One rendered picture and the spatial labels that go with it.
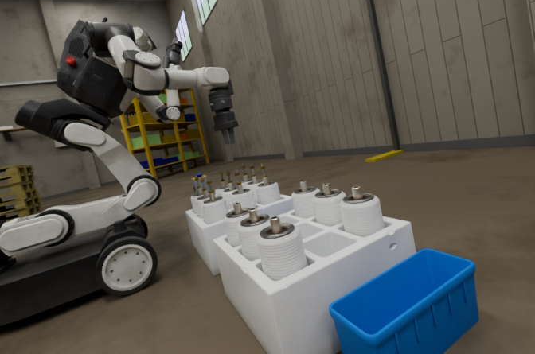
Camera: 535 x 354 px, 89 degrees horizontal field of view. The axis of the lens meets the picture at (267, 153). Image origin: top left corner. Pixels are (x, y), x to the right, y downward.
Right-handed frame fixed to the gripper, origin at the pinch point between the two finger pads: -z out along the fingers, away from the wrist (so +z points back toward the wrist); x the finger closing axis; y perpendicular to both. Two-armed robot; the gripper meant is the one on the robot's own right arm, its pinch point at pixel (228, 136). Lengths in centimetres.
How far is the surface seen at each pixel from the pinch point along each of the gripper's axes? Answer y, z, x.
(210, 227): 18.2, -30.9, -1.5
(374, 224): 10, -28, -58
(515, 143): -187, -45, -79
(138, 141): -183, 43, 546
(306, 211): 3.8, -28.4, -34.3
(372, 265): 17, -35, -59
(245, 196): 1.8, -24.5, -4.6
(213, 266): 20.0, -44.5, -0.9
